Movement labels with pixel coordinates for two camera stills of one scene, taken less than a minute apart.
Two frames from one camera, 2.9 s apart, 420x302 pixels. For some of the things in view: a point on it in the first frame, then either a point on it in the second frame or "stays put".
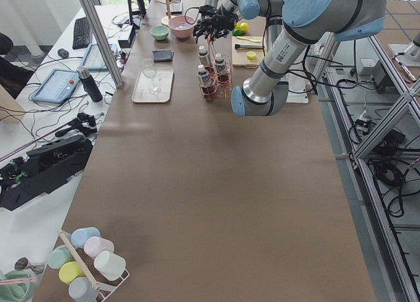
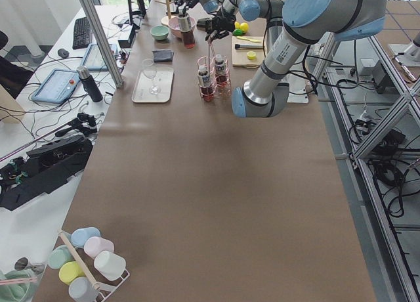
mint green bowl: [159, 32] stays put
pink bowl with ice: [182, 26] stays put
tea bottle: [203, 56] → [186, 27]
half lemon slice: [251, 55] stays put
